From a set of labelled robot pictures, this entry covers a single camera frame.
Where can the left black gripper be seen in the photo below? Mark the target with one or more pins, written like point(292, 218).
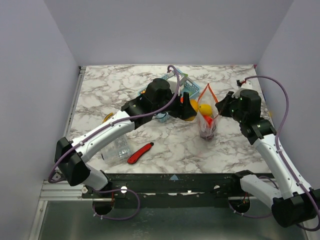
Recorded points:
point(183, 111)

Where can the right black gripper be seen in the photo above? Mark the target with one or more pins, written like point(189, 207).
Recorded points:
point(225, 104)

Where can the yellow orange potato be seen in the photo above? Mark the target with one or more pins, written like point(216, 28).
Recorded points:
point(194, 105)

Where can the yellow lemon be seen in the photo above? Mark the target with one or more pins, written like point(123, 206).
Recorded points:
point(205, 110)

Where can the clear zip top bag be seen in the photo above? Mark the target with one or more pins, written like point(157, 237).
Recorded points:
point(208, 96)

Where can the red apple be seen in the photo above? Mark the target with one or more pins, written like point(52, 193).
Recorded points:
point(208, 120)

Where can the blue plastic basket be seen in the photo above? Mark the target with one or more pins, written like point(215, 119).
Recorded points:
point(186, 85)

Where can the purple cabbage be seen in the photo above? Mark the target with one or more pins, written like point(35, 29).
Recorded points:
point(208, 136)

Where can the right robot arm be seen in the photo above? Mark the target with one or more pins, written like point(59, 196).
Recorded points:
point(294, 201)

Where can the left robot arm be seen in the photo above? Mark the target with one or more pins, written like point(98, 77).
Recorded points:
point(132, 115)

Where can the red utility knife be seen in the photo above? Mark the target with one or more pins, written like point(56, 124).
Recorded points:
point(133, 159)

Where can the clear plastic screw box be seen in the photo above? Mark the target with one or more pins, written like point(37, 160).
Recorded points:
point(117, 150)

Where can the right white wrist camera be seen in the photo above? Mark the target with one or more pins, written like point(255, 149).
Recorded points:
point(242, 85)

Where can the yellow handled pliers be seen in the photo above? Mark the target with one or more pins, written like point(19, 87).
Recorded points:
point(108, 117)

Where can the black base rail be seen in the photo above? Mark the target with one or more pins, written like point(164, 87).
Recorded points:
point(175, 190)

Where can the aluminium frame rail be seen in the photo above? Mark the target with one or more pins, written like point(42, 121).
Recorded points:
point(58, 188)

